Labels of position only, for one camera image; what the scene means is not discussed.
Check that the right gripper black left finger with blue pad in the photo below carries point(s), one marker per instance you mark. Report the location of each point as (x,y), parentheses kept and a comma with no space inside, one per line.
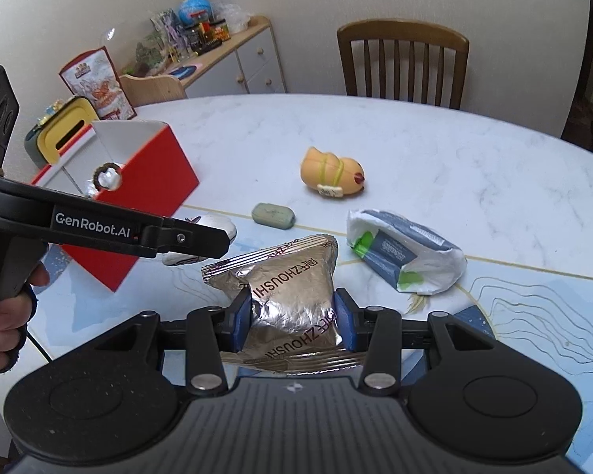
(211,331)

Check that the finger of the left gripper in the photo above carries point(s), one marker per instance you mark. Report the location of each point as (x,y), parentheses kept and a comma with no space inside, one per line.
(176,235)

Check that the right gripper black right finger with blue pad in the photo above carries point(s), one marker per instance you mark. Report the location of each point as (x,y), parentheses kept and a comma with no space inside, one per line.
(377,332)

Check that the silver foil snack packet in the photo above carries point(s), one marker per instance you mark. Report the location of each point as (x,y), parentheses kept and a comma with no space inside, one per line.
(293,326)

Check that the gold brown scrunchie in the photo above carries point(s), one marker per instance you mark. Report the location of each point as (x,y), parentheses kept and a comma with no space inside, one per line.
(107,177)

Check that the person's left hand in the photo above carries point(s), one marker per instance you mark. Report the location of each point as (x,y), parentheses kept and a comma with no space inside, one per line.
(15,313)

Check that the red white cardboard box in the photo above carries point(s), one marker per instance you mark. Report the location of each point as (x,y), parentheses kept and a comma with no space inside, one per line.
(156,175)

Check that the white blue tissue pack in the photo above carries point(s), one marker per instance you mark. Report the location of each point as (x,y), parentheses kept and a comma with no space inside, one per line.
(410,257)

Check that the grey green soap bar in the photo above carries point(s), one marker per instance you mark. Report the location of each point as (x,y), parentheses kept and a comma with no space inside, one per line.
(273,215)

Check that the orange capybara squishy toy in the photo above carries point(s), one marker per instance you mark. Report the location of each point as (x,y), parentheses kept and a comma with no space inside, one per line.
(331,176)

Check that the red white snack bag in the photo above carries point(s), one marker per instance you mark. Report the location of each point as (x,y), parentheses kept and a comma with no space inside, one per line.
(92,75)

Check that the wooden white cabinet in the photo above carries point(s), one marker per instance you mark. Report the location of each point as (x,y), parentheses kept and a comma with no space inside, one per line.
(248,63)

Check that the blue patterned table mat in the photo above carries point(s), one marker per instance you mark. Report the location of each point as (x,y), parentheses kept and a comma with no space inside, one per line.
(545,314)

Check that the blue globe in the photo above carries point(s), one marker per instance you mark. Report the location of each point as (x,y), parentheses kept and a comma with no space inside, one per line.
(190,9)

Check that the brown wooden chair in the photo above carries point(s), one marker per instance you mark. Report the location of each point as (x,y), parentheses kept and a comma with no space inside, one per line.
(415,61)

